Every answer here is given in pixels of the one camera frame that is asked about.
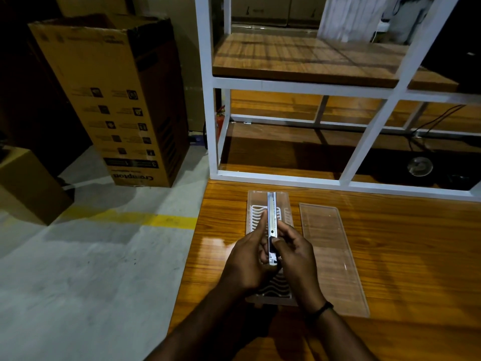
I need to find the person's right forearm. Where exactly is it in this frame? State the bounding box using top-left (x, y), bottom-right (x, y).
top-left (301, 297), bottom-right (378, 361)

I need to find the clear plastic lid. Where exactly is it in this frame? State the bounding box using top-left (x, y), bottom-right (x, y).
top-left (299, 202), bottom-right (371, 318)

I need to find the black cable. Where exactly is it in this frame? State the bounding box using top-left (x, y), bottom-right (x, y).
top-left (408, 104), bottom-right (466, 152)

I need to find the clear plastic tray with insert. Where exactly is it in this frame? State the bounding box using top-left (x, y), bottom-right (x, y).
top-left (245, 190), bottom-right (299, 307)

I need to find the tall printed cardboard box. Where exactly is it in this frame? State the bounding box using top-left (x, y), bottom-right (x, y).
top-left (28, 14), bottom-right (190, 188)

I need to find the white utility knife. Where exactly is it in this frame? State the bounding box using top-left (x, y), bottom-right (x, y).
top-left (265, 192), bottom-right (280, 268)

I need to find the person's left hand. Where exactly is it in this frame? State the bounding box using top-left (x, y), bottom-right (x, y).
top-left (219, 209), bottom-right (279, 294)

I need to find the white metal shelf frame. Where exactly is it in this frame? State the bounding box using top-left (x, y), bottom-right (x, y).
top-left (195, 0), bottom-right (481, 203)

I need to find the person's right hand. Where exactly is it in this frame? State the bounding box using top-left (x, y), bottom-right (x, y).
top-left (268, 219), bottom-right (323, 312)

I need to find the wooden shelf board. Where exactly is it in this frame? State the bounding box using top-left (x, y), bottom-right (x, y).
top-left (212, 32), bottom-right (461, 94)

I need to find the black wrist band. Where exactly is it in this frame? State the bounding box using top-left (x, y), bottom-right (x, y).
top-left (305, 301), bottom-right (334, 321)

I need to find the round grey disc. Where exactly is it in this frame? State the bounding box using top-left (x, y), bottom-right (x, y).
top-left (407, 156), bottom-right (434, 177)

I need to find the white corrugated sheet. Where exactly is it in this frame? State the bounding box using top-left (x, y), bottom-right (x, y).
top-left (317, 0), bottom-right (399, 43)

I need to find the person's left forearm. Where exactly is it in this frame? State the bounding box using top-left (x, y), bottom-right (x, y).
top-left (145, 282), bottom-right (264, 361)

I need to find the small plain cardboard box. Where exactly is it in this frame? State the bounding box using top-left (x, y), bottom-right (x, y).
top-left (0, 146), bottom-right (74, 226)

